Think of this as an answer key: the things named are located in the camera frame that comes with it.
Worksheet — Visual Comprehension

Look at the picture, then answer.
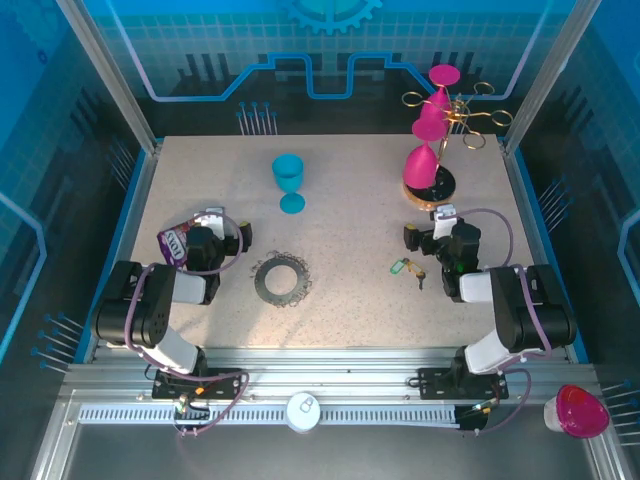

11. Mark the purple candy bag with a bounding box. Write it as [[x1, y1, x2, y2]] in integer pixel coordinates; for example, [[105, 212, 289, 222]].
[[157, 219, 199, 272]]

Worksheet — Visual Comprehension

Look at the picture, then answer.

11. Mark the gold glass rack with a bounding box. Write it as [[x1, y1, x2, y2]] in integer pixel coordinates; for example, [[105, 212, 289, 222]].
[[402, 81, 515, 207]]

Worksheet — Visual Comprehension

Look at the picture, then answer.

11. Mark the pink plastic goblet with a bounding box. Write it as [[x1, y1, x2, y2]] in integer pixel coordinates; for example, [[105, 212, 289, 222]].
[[418, 64, 461, 124], [403, 117, 447, 190]]

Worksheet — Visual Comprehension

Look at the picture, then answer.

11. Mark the teal plastic goblet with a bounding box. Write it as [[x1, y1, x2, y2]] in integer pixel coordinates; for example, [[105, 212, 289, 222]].
[[271, 153, 307, 215]]

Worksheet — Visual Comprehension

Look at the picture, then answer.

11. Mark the blue table edge strip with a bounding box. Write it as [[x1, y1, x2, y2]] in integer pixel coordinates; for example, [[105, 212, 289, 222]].
[[82, 149, 151, 361]]

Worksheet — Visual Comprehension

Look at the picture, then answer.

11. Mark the white tin can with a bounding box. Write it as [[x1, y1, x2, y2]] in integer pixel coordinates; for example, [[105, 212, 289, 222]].
[[286, 391, 322, 434]]

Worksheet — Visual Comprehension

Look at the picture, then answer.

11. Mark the pink and white cup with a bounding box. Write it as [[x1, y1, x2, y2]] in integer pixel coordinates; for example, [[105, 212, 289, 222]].
[[543, 383, 611, 441]]

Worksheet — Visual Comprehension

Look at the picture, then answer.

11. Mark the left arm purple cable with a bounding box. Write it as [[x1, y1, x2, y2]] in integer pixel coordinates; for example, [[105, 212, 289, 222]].
[[123, 209, 251, 439]]

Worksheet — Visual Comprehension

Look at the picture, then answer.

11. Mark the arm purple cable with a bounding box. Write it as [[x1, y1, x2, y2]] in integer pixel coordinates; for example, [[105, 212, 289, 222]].
[[452, 207, 554, 437], [123, 209, 251, 439]]

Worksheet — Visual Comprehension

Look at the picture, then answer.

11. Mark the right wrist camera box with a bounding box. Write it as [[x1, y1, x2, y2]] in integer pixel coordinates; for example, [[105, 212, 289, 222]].
[[431, 203, 459, 240]]

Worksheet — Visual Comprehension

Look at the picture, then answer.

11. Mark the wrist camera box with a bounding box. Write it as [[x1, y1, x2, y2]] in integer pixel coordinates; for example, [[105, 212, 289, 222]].
[[431, 203, 459, 240], [193, 206, 227, 237]]

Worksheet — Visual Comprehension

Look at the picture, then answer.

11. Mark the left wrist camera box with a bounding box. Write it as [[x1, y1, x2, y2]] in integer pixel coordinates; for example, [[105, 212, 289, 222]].
[[193, 206, 227, 237]]

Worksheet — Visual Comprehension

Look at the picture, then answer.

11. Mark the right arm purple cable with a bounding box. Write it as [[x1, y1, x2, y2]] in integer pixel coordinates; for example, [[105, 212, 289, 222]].
[[452, 207, 554, 437]]

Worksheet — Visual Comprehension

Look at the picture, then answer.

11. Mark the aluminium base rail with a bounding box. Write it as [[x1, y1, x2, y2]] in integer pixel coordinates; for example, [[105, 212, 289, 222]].
[[62, 347, 596, 407]]

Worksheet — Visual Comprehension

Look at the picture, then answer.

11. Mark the white slotted cable duct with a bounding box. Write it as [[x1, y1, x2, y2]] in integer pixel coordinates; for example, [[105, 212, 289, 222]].
[[77, 405, 459, 426]]

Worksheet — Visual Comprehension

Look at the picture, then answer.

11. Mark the aluminium frame post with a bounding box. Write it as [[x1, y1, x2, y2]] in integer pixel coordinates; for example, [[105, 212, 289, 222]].
[[54, 0, 164, 154], [502, 0, 601, 156]]

